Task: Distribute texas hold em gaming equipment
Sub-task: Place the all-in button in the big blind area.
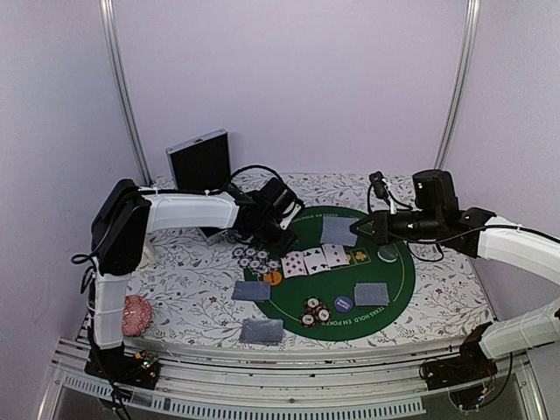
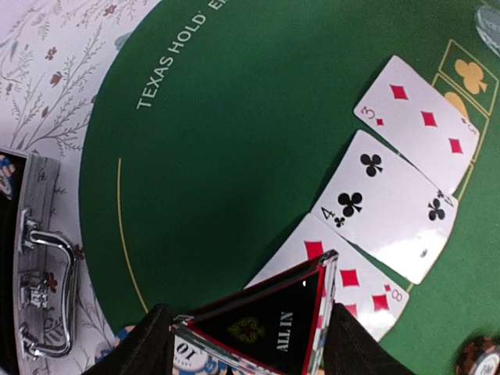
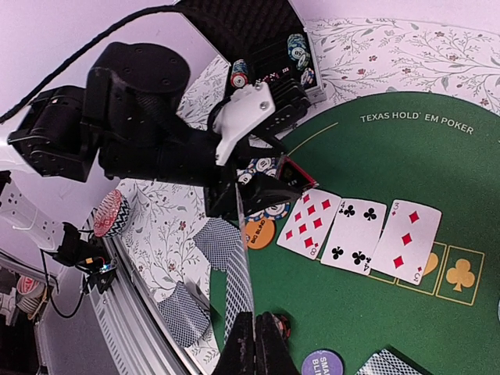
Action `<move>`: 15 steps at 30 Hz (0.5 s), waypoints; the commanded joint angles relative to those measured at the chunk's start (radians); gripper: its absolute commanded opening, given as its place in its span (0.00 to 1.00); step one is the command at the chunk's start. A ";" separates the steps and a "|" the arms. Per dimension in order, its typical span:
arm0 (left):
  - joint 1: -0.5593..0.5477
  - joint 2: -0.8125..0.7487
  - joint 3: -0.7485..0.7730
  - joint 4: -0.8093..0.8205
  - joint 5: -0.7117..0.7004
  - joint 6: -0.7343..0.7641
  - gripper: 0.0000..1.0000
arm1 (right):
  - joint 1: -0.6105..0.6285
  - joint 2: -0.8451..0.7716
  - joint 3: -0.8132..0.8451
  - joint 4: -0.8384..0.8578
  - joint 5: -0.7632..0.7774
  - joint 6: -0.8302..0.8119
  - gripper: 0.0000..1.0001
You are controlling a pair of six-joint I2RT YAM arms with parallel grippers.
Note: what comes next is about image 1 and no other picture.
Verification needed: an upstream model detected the eight of diamonds card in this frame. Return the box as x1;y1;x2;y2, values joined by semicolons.
281;251;307;278

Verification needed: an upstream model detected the dealt playing card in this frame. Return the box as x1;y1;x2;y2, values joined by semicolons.
353;283;390;306
232;281;271;302

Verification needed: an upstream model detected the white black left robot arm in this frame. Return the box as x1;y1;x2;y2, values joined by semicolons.
71;171;305;380

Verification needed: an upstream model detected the red black 100 chip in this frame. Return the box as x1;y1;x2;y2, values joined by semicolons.
304;297;322;312

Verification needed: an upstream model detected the three of diamonds card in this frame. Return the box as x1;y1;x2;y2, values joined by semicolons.
322;243;349;269

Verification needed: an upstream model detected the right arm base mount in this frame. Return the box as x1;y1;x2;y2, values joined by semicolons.
419;345;498;410

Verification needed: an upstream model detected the right aluminium frame post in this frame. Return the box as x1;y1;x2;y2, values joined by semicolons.
432;0;481;170

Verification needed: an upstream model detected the aluminium front rail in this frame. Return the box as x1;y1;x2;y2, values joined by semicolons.
43;336;543;420

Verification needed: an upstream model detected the orange big blind button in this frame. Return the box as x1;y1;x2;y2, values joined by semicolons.
262;270;284;286

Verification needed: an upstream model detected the white ceramic mug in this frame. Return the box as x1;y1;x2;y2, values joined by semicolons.
139;244;155;267

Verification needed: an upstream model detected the four of clubs card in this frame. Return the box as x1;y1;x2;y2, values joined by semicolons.
303;248;331;275

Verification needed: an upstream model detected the green dealer button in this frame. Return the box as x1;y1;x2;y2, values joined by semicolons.
377;245;399;263

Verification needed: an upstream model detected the red patterned bowl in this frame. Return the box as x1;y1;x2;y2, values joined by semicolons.
122;295;152;337

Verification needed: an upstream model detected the purple small blind button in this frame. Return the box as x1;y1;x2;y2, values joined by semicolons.
334;296;354;313

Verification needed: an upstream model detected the left aluminium frame post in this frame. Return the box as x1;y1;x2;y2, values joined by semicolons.
99;0;152;186

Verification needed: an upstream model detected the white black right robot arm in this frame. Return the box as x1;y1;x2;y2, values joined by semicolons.
350;169;559;382

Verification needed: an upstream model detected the aluminium frame post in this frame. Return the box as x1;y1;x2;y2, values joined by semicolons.
432;0;481;170
99;0;152;186

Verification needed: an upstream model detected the round green poker mat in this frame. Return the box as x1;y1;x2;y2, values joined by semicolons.
243;205;417;342

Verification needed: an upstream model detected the aluminium poker chip case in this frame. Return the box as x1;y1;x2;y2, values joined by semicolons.
165;129;231;191

